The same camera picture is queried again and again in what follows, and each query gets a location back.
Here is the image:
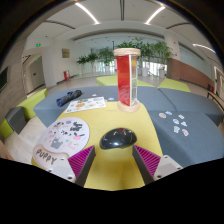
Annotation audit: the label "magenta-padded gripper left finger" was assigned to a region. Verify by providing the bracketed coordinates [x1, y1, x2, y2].
[45, 144, 97, 188]

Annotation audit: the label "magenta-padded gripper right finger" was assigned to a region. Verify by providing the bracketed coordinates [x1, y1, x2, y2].
[132, 144, 184, 186]

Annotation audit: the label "black computer mouse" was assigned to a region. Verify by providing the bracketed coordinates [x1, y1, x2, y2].
[99, 127, 138, 150]

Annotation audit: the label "round white puppy mouse pad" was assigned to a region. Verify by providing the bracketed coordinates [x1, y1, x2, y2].
[32, 116, 91, 171]

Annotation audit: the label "white sticker sheet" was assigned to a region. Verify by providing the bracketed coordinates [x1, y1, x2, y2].
[64, 96, 107, 115]

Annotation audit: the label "rolled dark blue cloth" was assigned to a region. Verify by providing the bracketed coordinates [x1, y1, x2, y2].
[55, 89, 83, 108]

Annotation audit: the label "lime green bench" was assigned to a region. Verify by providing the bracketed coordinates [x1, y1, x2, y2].
[0, 88, 48, 139]

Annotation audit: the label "grey ottoman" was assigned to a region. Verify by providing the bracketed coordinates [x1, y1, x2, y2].
[4, 106, 27, 135]

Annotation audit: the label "red tower with wooden ends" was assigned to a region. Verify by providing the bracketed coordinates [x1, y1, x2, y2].
[113, 47, 142, 113]

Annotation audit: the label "row of potted plants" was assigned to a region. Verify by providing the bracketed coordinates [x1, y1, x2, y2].
[76, 37, 174, 78]

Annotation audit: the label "ceiling light strips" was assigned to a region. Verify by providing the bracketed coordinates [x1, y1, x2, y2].
[74, 2, 216, 54]

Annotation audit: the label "gold wall plaque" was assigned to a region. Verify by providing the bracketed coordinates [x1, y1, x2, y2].
[61, 48, 71, 59]

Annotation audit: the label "black wall screen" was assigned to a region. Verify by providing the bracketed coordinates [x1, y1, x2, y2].
[0, 66, 9, 93]

